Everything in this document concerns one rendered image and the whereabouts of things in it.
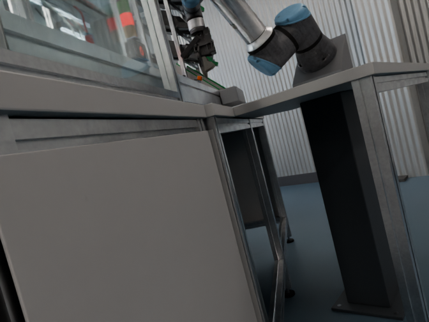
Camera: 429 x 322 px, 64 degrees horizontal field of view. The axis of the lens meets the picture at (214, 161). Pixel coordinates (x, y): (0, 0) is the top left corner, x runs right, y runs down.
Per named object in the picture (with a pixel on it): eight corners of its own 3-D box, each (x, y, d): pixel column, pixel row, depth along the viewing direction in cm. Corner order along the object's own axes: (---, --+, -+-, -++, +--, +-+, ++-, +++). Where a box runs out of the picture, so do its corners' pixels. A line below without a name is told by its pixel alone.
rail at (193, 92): (238, 115, 171) (232, 94, 170) (184, 112, 85) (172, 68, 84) (227, 119, 172) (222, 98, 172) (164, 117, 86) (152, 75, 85)
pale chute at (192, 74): (224, 97, 188) (228, 89, 186) (215, 96, 176) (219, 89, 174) (184, 73, 194) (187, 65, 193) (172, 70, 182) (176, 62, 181)
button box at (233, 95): (246, 103, 155) (242, 89, 154) (239, 100, 134) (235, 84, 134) (231, 107, 156) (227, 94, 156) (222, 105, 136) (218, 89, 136)
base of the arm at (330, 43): (340, 38, 130) (329, 18, 125) (332, 67, 124) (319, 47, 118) (305, 49, 141) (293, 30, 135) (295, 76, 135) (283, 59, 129)
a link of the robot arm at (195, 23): (184, 21, 150) (190, 26, 158) (188, 31, 151) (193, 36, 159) (201, 15, 149) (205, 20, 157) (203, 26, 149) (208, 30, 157)
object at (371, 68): (433, 69, 147) (432, 62, 147) (375, 73, 80) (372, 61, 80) (290, 110, 194) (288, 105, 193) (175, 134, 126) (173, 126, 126)
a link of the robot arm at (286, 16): (327, 28, 122) (310, -3, 114) (302, 56, 122) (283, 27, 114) (306, 25, 132) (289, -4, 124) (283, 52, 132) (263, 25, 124)
